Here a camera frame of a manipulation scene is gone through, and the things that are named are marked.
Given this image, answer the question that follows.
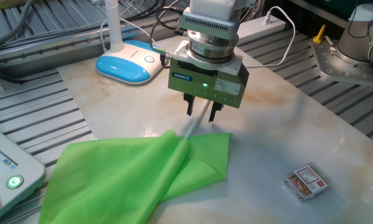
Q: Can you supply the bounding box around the grey Schunk gripper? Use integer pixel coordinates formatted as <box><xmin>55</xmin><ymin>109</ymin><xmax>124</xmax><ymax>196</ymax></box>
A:
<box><xmin>168</xmin><ymin>40</ymin><xmax>250</xmax><ymax>123</ymax></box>

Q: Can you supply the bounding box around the green flag with white stick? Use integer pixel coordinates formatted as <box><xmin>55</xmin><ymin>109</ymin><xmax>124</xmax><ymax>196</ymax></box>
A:
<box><xmin>38</xmin><ymin>99</ymin><xmax>234</xmax><ymax>224</ymax></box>

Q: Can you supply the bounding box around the silver force torque sensor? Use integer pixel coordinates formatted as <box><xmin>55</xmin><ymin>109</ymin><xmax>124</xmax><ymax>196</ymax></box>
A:
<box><xmin>186</xmin><ymin>29</ymin><xmax>240</xmax><ymax>64</ymax></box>

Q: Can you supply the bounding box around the white vented wrist block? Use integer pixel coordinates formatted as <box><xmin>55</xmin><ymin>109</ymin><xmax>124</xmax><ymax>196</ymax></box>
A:
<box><xmin>179</xmin><ymin>0</ymin><xmax>257</xmax><ymax>40</ymax></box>

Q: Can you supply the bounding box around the glossy marble pattern board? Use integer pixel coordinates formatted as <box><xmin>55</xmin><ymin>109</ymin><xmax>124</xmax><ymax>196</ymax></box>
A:
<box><xmin>57</xmin><ymin>34</ymin><xmax>373</xmax><ymax>224</ymax></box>

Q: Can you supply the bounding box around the blue and white lamp base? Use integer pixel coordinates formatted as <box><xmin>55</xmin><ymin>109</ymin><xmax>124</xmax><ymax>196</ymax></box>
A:
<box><xmin>95</xmin><ymin>0</ymin><xmax>169</xmax><ymax>85</ymax></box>

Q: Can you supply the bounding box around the white power strip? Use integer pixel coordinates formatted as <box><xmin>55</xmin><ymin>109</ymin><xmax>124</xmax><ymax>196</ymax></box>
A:
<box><xmin>235</xmin><ymin>15</ymin><xmax>286</xmax><ymax>46</ymax></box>

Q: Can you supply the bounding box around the clear box of paper clips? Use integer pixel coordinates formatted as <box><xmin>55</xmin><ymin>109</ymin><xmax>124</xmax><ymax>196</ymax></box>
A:
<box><xmin>283</xmin><ymin>164</ymin><xmax>329</xmax><ymax>202</ymax></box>

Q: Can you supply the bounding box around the yellow plastic hook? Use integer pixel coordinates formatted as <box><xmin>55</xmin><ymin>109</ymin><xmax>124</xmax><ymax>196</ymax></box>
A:
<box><xmin>313</xmin><ymin>24</ymin><xmax>327</xmax><ymax>44</ymax></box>

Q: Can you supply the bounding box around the grey teach pendant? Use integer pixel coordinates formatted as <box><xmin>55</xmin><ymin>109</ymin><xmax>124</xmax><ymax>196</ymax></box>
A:
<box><xmin>0</xmin><ymin>123</ymin><xmax>47</xmax><ymax>224</ymax></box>

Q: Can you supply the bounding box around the black cable bundle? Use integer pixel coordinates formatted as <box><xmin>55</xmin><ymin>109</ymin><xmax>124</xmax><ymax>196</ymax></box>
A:
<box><xmin>119</xmin><ymin>0</ymin><xmax>190</xmax><ymax>69</ymax></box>

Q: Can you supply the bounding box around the white lamp power cable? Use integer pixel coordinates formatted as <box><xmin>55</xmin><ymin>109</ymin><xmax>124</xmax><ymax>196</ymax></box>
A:
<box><xmin>99</xmin><ymin>6</ymin><xmax>296</xmax><ymax>68</ymax></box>

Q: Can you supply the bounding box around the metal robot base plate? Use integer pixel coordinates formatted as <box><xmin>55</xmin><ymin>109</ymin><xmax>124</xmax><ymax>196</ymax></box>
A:
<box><xmin>310</xmin><ymin>39</ymin><xmax>373</xmax><ymax>90</ymax></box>

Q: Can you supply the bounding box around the long aluminium table rail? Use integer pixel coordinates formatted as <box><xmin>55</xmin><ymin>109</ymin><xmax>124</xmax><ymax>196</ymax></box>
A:
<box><xmin>0</xmin><ymin>17</ymin><xmax>187</xmax><ymax>74</ymax></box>

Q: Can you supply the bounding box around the thick black cable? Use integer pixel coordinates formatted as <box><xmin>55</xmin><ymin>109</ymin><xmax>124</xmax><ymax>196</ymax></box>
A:
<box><xmin>0</xmin><ymin>65</ymin><xmax>31</xmax><ymax>85</ymax></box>

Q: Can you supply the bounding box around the grey corrugated hose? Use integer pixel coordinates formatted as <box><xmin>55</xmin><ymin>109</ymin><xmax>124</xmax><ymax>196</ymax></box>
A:
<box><xmin>0</xmin><ymin>0</ymin><xmax>37</xmax><ymax>52</ymax></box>

